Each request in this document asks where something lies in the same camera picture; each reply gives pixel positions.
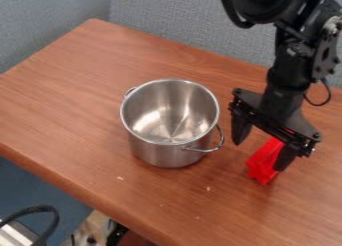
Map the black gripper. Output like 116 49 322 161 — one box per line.
228 68 322 172

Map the red plastic block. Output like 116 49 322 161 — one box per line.
245 138 284 185

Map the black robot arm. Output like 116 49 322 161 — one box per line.
220 0 342 171

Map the stainless steel metal pot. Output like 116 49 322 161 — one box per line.
120 78 225 168

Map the wooden table leg base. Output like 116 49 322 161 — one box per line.
62 210 128 246

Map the grey device under table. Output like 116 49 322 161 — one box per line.
0 221 46 246

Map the black cable loop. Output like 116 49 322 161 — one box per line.
0 205 61 246

